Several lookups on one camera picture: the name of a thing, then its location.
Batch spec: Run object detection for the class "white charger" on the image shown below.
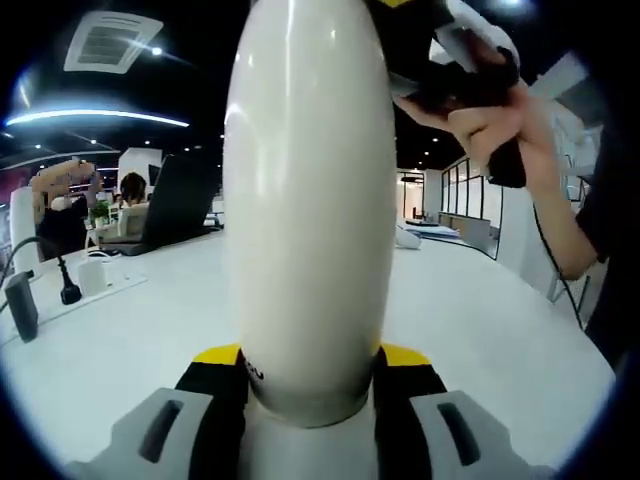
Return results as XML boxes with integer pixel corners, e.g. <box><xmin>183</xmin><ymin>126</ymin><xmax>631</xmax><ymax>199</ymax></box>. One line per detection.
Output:
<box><xmin>76</xmin><ymin>259</ymin><xmax>108</xmax><ymax>299</ymax></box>

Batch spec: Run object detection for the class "cream water cup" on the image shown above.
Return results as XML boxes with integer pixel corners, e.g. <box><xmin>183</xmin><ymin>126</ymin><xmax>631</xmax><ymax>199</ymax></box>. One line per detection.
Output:
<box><xmin>222</xmin><ymin>0</ymin><xmax>399</xmax><ymax>429</ymax></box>

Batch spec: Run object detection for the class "curved ceiling light strip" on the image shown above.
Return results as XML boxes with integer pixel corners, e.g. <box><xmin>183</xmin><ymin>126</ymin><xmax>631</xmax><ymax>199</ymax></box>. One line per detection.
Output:
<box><xmin>5</xmin><ymin>108</ymin><xmax>185</xmax><ymax>127</ymax></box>

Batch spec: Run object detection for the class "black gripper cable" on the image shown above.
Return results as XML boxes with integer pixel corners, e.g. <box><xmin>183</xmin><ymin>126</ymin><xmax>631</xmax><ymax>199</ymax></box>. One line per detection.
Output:
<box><xmin>532</xmin><ymin>199</ymin><xmax>587</xmax><ymax>330</ymax></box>

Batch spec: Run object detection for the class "glass partition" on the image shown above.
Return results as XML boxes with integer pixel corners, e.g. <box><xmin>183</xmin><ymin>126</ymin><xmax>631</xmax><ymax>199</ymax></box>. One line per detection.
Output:
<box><xmin>439</xmin><ymin>157</ymin><xmax>501</xmax><ymax>259</ymax></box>

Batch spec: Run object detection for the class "green potted plant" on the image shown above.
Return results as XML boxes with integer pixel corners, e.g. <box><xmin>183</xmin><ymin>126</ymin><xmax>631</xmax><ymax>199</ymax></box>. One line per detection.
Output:
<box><xmin>89</xmin><ymin>199</ymin><xmax>112</xmax><ymax>230</ymax></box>

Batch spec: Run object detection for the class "ceiling air vent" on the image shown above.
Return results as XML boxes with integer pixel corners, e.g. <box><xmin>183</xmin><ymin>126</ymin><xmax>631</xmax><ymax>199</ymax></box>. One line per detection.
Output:
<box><xmin>63</xmin><ymin>10</ymin><xmax>165</xmax><ymax>75</ymax></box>

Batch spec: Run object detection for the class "white power strip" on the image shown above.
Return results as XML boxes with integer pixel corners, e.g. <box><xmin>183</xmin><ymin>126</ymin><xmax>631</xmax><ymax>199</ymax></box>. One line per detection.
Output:
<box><xmin>0</xmin><ymin>269</ymin><xmax>149</xmax><ymax>327</ymax></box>

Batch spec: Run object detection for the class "black power adapter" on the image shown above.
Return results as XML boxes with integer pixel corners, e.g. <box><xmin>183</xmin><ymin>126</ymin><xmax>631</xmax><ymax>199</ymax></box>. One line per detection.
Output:
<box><xmin>4</xmin><ymin>272</ymin><xmax>40</xmax><ymax>344</ymax></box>

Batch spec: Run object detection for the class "white rounded item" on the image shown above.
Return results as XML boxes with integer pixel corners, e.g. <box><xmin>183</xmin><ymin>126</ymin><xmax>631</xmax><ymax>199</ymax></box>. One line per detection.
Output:
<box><xmin>396</xmin><ymin>222</ymin><xmax>424</xmax><ymax>250</ymax></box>

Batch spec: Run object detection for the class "white table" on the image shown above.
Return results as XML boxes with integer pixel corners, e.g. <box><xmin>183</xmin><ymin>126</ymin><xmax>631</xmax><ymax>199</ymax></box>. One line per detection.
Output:
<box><xmin>0</xmin><ymin>229</ymin><xmax>616</xmax><ymax>480</ymax></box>

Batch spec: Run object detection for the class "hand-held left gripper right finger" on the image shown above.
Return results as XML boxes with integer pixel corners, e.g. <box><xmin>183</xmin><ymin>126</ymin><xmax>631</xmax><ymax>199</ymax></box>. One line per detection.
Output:
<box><xmin>373</xmin><ymin>342</ymin><xmax>556</xmax><ymax>480</ymax></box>

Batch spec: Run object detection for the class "black plug with cable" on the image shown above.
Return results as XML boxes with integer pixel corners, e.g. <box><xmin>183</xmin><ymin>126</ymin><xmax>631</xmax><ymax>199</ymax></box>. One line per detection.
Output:
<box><xmin>0</xmin><ymin>236</ymin><xmax>82</xmax><ymax>306</ymax></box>

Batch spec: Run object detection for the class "blue white flat stack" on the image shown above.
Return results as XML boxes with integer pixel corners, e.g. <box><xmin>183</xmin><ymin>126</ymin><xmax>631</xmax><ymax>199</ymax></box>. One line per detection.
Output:
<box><xmin>404</xmin><ymin>217</ymin><xmax>466</xmax><ymax>242</ymax></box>

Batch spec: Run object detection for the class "person's right hand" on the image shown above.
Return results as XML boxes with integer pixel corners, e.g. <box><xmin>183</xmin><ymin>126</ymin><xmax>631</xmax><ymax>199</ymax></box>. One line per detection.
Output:
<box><xmin>397</xmin><ymin>82</ymin><xmax>556</xmax><ymax>176</ymax></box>

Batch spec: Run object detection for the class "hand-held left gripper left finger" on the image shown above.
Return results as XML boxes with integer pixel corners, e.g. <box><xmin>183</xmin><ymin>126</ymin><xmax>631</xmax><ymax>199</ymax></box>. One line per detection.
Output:
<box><xmin>64</xmin><ymin>342</ymin><xmax>250</xmax><ymax>480</ymax></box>

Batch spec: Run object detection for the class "black laptop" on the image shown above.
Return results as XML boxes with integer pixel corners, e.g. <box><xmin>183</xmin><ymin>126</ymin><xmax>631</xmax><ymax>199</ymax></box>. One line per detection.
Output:
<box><xmin>99</xmin><ymin>153</ymin><xmax>221</xmax><ymax>257</ymax></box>

